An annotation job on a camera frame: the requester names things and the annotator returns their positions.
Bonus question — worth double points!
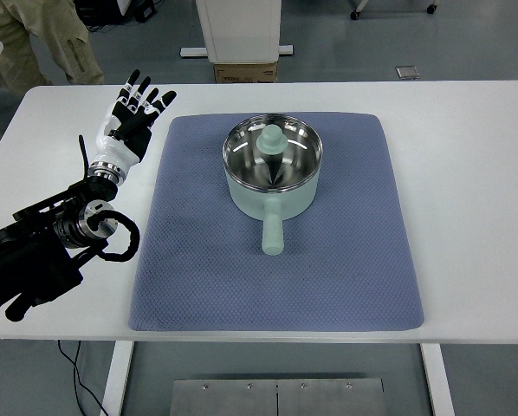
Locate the white robotic hand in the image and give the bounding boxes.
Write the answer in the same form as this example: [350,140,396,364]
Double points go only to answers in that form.
[88,69,177,179]

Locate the green pot with glass lid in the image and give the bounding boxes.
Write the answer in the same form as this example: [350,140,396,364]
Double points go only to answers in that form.
[222,114,323,256]

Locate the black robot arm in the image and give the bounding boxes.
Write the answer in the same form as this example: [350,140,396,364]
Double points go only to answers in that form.
[0,70,177,322]

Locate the cardboard box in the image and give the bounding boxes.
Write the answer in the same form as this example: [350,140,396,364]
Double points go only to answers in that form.
[213,62,278,84]

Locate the black device on floor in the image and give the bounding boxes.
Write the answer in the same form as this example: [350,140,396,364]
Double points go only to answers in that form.
[74,0,159,26]

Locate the person in beige clothes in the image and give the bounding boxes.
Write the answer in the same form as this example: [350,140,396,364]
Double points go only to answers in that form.
[0,0,105,96]

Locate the white cabinet on stand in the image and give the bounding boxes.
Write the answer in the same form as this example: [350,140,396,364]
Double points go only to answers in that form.
[180,0,294,64]

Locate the blue quilted mat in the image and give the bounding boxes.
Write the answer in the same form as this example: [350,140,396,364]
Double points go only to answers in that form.
[129,113,424,332]

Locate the white table left leg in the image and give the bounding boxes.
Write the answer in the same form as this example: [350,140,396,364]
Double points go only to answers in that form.
[100,341,135,416]

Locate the white table leg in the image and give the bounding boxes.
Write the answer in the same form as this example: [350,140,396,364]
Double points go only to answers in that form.
[420,343,455,416]
[100,341,135,416]

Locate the grey floor socket cover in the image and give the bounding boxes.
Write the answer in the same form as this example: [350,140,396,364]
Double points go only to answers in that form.
[395,65,420,81]

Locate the metal floor plate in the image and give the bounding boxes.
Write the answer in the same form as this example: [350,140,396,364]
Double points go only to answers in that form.
[170,378,388,415]

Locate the wheeled cart legs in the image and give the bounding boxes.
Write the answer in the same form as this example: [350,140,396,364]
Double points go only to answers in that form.
[349,0,442,22]

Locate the white table right leg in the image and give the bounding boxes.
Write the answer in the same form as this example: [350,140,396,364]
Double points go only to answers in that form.
[420,343,455,416]

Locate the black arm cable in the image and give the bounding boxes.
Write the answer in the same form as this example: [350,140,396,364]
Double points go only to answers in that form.
[77,134,141,263]

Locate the black floor cable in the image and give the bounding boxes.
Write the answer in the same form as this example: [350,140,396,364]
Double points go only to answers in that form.
[57,340,109,416]

